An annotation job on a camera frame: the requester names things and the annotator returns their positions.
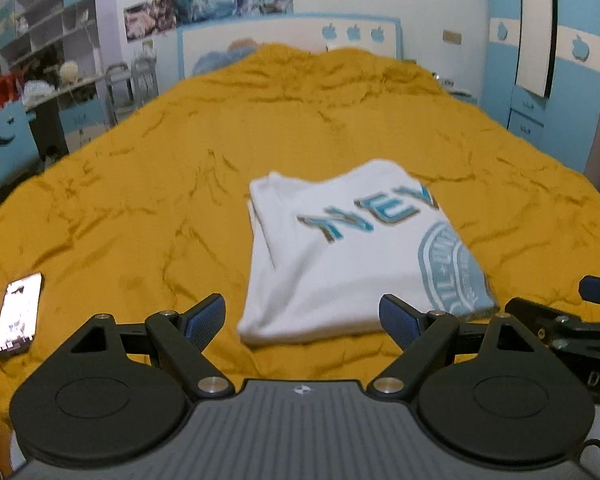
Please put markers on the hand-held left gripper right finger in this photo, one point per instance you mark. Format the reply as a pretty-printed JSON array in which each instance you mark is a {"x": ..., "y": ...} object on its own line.
[{"x": 399, "y": 317}]

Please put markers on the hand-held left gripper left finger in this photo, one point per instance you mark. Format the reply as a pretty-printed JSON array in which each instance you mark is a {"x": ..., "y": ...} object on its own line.
[{"x": 205, "y": 317}]

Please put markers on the white printed t-shirt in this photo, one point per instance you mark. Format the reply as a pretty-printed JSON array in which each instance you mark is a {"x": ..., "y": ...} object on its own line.
[{"x": 305, "y": 270}]

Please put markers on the yellow blanket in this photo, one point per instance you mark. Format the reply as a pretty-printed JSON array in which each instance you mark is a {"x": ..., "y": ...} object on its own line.
[{"x": 180, "y": 160}]

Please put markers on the black smartphone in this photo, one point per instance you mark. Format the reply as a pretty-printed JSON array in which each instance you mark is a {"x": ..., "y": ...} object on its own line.
[{"x": 17, "y": 315}]

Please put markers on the blue and white wardrobe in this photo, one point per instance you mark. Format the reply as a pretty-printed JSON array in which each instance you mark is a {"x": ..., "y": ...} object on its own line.
[{"x": 575, "y": 85}]

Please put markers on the cluttered desk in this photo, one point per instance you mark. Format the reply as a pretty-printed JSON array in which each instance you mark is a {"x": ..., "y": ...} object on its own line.
[{"x": 80, "y": 105}]

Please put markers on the blue pillow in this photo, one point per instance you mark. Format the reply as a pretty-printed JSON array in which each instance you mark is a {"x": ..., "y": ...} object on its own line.
[{"x": 212, "y": 62}]

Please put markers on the blue chair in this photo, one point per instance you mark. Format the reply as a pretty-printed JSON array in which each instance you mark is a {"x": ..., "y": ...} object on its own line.
[{"x": 7, "y": 137}]

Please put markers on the tan plush toy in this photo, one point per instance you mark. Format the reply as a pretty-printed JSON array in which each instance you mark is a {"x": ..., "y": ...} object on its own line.
[{"x": 242, "y": 45}]

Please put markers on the round beige ornament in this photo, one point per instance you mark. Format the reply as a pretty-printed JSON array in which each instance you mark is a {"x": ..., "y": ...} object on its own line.
[{"x": 70, "y": 70}]

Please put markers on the white and blue headboard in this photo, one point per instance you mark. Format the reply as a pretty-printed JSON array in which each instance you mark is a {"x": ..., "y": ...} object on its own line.
[{"x": 290, "y": 32}]

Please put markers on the red bag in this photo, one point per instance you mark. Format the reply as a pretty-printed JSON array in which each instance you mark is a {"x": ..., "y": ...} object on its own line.
[{"x": 5, "y": 91}]

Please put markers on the blue and white bookshelf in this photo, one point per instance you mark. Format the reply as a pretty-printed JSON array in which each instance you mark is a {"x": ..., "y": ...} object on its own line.
[{"x": 50, "y": 25}]

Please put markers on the wall switch plate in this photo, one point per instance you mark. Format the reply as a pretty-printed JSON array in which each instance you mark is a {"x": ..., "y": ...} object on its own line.
[{"x": 451, "y": 36}]

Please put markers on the pinkish wall poster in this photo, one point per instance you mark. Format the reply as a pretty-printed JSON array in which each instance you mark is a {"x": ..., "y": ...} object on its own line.
[{"x": 150, "y": 17}]

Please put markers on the blue-green wall poster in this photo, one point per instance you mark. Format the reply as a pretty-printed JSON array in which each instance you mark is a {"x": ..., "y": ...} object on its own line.
[{"x": 203, "y": 6}]

